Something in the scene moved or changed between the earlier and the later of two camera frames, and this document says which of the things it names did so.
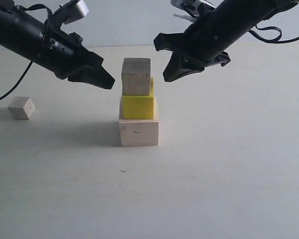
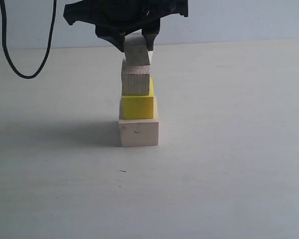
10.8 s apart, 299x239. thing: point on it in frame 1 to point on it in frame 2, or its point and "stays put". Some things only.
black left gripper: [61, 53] to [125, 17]
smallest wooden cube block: [22, 107] to [136, 52]
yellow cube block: [139, 107] stays put
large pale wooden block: [135, 132] stays put
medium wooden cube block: [136, 76] stays put
